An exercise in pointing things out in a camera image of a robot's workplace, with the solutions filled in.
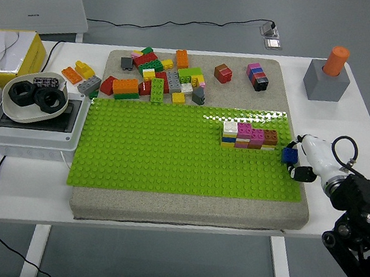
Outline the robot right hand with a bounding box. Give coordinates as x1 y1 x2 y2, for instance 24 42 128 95
284 132 348 188

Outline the brown sloped toy brick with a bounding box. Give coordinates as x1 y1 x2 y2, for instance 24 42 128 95
212 62 230 83

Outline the magenta toy brick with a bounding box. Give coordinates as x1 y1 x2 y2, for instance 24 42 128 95
248 127 266 145
235 121 255 141

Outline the black toy brick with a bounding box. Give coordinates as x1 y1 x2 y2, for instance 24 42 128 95
253 75 271 93

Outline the dark grey sloped toy brick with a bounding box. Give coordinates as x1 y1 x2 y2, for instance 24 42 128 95
190 85 208 107

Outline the green studded baseplate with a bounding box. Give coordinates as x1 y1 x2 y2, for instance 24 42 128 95
65 83 314 218

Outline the orange toy brick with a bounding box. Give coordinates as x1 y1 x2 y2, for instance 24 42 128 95
111 76 141 99
173 48 193 72
60 65 85 87

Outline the long lime green toy brick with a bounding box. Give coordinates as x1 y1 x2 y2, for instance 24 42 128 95
148 76 168 104

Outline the white and yellow toy brick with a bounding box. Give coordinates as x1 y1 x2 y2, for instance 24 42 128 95
141 67 157 84

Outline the green flat toy brick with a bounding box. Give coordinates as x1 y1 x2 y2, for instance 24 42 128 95
112 89 142 104

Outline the red sloped toy brick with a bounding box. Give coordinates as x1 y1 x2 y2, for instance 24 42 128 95
98 74 119 97

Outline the grey cube holder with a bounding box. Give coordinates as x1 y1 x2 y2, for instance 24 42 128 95
300 57 354 106

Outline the orange cylinder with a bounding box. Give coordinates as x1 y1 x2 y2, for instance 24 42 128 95
321 44 352 79

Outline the white table leg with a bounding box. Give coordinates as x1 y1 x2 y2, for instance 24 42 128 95
264 235 304 277
18 221 53 277

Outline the metal floor plate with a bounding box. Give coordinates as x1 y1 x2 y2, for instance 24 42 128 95
264 36 285 52

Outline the open metal floor socket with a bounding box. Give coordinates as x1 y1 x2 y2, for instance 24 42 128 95
258 19 283 40

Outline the grey-brown foam mat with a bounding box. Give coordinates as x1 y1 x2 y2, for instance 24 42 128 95
66 34 330 252

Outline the black terminal strip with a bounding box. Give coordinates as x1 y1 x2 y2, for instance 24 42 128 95
33 74 60 89

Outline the black hex nut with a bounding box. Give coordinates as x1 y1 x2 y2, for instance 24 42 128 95
6 78 39 110
31 85 66 117

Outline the white bowl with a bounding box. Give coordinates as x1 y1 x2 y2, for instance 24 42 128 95
0 65 73 130

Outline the yellow tissue box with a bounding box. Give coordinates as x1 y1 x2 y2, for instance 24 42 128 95
0 26 51 95

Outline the thin white wire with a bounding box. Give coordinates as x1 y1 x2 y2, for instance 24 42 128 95
56 151 74 171

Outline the grey electrical enclosure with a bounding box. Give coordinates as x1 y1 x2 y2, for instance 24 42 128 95
0 82 93 167

